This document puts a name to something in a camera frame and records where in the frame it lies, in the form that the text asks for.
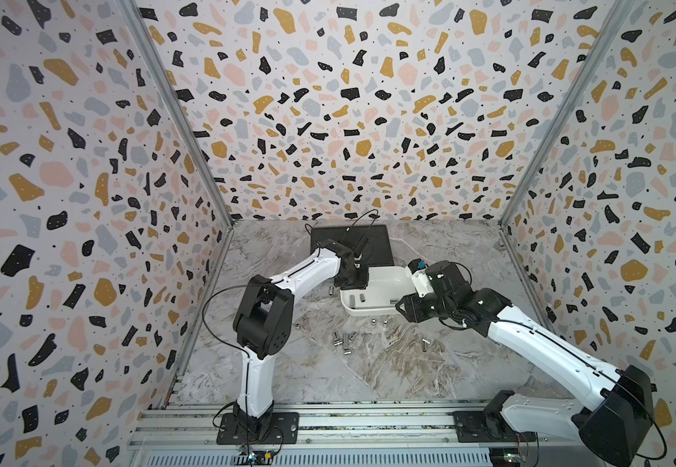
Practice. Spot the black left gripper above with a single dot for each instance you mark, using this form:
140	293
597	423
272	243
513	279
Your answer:
362	284

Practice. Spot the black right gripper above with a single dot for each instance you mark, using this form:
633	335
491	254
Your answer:
411	307

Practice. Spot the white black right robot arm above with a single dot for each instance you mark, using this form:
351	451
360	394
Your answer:
610	410

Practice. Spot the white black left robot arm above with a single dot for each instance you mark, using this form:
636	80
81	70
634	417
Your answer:
264	318

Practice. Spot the white plastic storage box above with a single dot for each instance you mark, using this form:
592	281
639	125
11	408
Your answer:
386	286

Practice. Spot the chrome socket cluster lower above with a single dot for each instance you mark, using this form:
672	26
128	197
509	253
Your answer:
348	338

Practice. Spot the chrome socket in cluster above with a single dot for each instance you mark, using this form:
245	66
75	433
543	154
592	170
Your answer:
338	338

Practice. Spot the black ribbed tool case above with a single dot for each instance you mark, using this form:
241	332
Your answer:
377	251

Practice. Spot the green circuit board right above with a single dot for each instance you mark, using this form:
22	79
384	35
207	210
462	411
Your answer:
512	458

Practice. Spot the green circuit board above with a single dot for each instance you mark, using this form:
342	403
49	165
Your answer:
258	457
512	458

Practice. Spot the green circuit board left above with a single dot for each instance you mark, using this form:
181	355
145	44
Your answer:
258	457

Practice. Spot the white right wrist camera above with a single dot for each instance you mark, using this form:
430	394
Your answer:
418	274

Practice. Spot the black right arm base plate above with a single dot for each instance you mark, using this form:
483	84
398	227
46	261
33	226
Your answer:
479	427

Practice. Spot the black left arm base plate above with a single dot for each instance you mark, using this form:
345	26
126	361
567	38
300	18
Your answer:
278	428

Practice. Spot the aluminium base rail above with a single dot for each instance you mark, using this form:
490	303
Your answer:
344	434

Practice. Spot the aluminium frame post left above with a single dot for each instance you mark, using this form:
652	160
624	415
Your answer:
136	26

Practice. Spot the aluminium frame post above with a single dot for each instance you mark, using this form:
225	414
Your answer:
617	14
136	26

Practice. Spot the aluminium frame post right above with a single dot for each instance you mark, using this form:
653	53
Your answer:
617	14

